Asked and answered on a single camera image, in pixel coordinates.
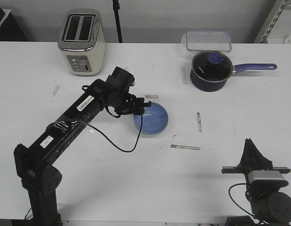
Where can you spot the clear plastic food container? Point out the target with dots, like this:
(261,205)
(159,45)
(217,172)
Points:
(207,40)

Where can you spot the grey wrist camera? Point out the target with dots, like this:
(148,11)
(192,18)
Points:
(267,175)

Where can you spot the blue saucepan with handle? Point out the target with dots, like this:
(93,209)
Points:
(208,86)

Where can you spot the glass saucepan lid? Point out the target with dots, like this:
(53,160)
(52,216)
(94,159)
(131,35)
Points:
(212,66)

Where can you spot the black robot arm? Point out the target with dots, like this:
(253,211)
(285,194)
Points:
(268,205)
(34,164)

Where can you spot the cream two-slot toaster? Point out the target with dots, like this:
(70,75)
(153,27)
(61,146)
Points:
(82,41)

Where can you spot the green plastic bowl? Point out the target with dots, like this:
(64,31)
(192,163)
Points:
(152,130)

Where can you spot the grey metal shelf upright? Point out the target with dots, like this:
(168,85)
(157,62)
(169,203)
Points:
(274,14)

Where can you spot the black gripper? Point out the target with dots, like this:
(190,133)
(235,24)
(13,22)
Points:
(133,105)
(251,153)

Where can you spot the blue plastic bowl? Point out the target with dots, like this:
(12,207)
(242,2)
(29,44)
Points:
(156,114)

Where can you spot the black tripod pole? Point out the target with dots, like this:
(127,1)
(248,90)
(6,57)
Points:
(116,8)

